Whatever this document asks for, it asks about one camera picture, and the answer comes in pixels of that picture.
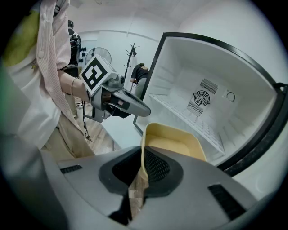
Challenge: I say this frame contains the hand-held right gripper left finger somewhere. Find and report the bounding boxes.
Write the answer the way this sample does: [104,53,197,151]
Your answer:
[41,146,143,230]

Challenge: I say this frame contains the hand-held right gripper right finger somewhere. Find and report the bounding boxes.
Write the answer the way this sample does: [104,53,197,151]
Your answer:
[129,146,270,230]

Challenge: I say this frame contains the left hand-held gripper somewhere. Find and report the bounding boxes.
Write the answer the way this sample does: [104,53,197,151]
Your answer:
[78,53,151,123]

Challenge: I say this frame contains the yellow plastic tray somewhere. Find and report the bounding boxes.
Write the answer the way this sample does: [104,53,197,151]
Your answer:
[140,122,207,182]

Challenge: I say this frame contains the black mini fridge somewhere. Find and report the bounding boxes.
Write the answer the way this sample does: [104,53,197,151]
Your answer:
[132,32,288,178]

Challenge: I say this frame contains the person's left forearm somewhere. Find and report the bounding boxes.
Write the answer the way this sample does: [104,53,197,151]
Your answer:
[58,71,91,102]

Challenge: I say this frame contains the person's left hand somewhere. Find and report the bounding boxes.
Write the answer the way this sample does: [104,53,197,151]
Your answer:
[101,92,113,111]

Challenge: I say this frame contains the black coat rack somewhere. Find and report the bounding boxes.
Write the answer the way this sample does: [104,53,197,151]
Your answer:
[123,42,140,89]

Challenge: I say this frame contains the person's beige trousers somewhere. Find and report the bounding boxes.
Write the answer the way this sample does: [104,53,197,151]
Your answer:
[41,94,96,160]

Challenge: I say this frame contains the standing fan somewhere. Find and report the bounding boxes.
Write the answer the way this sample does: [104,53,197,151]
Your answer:
[85,46,113,66]

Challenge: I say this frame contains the white thermostat dial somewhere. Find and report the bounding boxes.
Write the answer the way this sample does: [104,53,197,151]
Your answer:
[222,89,237,103]

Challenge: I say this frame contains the person's pink striped shirt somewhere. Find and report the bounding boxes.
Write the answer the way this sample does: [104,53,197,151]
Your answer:
[36,0,84,133]

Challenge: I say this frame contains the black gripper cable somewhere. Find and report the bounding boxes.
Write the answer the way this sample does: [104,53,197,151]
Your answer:
[81,100,94,142]

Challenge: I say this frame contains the thin metal bracelet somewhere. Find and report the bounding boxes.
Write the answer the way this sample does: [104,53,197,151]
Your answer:
[70,77,80,95]

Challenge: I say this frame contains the white wire fridge shelf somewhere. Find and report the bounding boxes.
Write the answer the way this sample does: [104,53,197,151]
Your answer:
[149,93,226,158]

